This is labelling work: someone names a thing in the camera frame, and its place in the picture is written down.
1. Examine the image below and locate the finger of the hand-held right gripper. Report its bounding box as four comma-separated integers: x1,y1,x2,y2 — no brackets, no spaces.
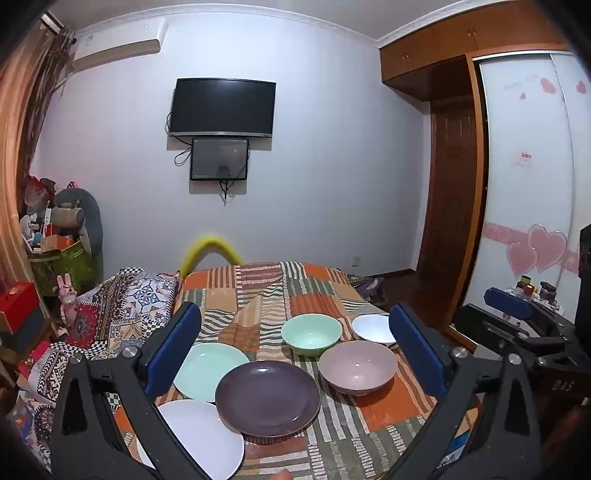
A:
483,286,575,344
449,304,573,370

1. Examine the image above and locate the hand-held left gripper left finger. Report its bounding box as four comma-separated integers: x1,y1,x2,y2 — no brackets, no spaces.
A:
50,302,218,480

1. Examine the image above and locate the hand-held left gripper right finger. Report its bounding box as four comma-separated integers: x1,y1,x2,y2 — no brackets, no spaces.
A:
369,302,550,480

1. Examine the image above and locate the pale green plate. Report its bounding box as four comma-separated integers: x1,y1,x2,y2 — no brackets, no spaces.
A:
173,342,251,401

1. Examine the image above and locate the white bowl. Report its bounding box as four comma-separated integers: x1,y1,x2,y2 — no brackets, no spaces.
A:
351,315,398,346

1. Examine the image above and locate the pink bowl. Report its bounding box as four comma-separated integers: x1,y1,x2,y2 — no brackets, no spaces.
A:
318,340,398,397

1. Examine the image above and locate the white plate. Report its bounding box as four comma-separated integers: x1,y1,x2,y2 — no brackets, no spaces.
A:
136,399,245,480

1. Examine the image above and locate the dark purple plate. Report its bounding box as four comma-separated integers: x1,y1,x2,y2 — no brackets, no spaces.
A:
215,360,321,439

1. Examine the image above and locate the pale green bowl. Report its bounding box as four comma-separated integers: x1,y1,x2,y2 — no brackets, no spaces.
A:
281,314,343,357

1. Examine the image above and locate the patterned quilt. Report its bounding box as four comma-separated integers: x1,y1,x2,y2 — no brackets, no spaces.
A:
14,265,181,462

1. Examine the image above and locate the dark bag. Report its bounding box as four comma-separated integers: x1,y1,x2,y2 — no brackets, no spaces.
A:
355,274,389,305

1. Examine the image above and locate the striped patchwork blanket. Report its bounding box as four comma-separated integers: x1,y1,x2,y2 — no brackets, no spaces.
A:
111,261,485,480

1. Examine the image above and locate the yellow foam tube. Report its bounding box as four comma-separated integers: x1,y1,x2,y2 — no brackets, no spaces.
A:
179,234,243,280

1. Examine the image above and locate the pink bunny figure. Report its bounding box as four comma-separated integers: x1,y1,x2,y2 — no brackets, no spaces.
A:
56,274,79,319

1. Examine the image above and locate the brown wooden door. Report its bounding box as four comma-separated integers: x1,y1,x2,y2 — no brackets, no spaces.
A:
418,99,481,278

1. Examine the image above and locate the green cardboard box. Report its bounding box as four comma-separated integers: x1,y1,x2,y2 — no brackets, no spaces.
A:
30,237,99,296

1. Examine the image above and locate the wooden wardrobe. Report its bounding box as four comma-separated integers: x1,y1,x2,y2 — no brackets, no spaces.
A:
379,0,591,352

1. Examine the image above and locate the red box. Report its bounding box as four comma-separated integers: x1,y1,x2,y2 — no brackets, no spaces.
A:
0,281,40,334

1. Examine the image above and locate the grey plush toy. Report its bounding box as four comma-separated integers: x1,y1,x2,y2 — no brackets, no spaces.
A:
51,187,103,257

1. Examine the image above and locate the red plastic bag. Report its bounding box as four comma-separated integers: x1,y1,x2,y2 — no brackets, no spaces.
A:
25,175,57,214

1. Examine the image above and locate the orange curtain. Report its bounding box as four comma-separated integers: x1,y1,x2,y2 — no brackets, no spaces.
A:
0,28,54,287

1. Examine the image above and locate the brown sheer curtain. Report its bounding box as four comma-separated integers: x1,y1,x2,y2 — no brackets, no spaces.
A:
23,25,77,178

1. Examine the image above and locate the white air conditioner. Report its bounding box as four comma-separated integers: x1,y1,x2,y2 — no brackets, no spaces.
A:
69,18,167,72

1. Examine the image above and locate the small wall monitor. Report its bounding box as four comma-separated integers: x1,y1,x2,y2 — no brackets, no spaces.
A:
189,137,250,182

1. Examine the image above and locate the wall television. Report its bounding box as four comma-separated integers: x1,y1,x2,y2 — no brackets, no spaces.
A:
167,78,277,138

